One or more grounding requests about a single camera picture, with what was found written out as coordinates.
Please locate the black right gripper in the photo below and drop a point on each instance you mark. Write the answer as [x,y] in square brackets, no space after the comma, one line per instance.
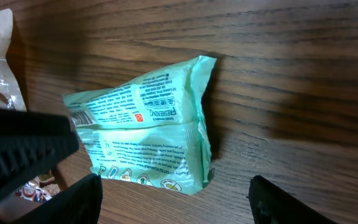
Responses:
[32,143]

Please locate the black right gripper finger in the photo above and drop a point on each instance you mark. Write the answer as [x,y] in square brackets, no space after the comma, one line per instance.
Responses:
[272,205]

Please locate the teal tissue packet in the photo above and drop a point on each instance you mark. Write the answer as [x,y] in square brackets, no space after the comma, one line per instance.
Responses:
[150,130]

